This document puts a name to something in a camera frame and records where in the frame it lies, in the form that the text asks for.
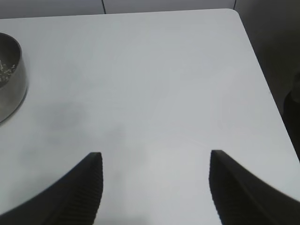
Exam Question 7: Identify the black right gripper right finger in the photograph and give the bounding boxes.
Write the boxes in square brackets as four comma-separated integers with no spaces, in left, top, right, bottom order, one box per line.
[208,150,300,225]

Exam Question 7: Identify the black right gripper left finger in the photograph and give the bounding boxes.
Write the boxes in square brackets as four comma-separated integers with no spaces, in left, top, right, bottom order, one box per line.
[0,151,103,225]

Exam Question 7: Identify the white rice grains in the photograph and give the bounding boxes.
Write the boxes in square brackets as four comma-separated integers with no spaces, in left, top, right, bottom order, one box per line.
[0,60,17,83]

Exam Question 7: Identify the black rounded object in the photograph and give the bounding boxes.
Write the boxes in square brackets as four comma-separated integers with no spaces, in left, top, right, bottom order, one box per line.
[283,88,300,165]

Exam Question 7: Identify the stainless steel mixing bowl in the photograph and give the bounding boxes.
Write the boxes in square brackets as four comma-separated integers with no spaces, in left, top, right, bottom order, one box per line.
[0,32,28,124]

